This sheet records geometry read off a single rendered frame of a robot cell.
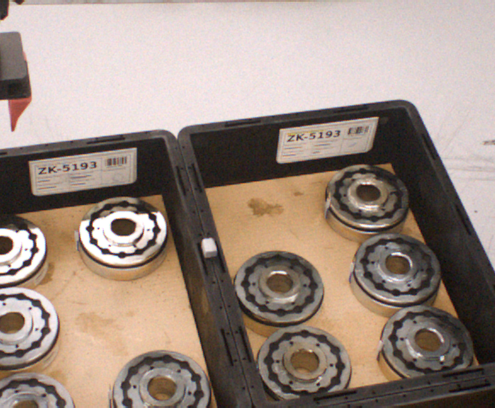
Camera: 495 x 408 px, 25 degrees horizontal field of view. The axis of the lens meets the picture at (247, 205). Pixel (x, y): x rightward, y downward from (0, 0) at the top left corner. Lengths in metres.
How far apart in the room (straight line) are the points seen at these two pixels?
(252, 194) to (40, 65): 0.49
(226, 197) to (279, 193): 0.07
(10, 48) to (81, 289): 0.33
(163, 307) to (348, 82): 0.61
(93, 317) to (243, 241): 0.21
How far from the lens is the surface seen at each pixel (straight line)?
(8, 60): 1.10
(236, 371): 1.14
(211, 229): 1.25
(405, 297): 1.31
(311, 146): 1.41
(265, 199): 1.41
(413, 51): 1.85
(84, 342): 1.28
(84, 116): 1.69
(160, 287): 1.32
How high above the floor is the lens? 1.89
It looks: 49 degrees down
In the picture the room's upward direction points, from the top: 6 degrees clockwise
